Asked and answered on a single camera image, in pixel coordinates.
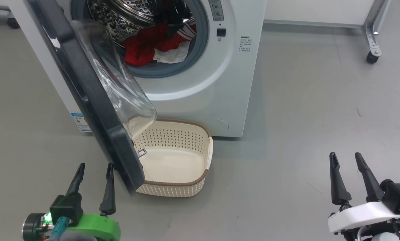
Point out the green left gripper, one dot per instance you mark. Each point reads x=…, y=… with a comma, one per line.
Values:
x=96, y=229

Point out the blue energy label sticker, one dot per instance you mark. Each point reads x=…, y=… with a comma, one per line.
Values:
x=82, y=122

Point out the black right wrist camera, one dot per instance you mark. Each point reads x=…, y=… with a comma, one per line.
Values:
x=399, y=195

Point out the white front-load washing machine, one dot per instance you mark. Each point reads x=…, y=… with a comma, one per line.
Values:
x=203, y=87

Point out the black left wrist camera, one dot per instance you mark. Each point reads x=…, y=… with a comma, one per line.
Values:
x=66, y=207

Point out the white warning label sticker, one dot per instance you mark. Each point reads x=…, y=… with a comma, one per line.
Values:
x=216, y=9

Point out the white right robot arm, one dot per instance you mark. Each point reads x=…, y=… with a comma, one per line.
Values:
x=384, y=237

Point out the red and white garment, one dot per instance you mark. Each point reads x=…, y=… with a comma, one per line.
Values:
x=146, y=45

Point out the white rolling partition panel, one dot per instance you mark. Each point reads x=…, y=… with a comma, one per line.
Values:
x=313, y=10

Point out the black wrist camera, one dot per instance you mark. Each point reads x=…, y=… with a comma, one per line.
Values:
x=399, y=195
x=66, y=207

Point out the stainless steel washing machine drum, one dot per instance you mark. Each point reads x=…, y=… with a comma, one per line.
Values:
x=119, y=16

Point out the black round glass washer door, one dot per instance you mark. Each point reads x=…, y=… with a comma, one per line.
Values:
x=99, y=110

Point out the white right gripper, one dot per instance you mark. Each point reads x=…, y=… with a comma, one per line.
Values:
x=364, y=216

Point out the cream perforated laundry basket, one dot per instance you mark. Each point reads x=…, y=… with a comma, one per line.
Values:
x=179, y=160

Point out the grey furniture leg with caster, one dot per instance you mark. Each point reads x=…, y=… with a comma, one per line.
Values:
x=9, y=18

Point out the metal partition leg with caster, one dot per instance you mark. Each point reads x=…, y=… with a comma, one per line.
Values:
x=374, y=40

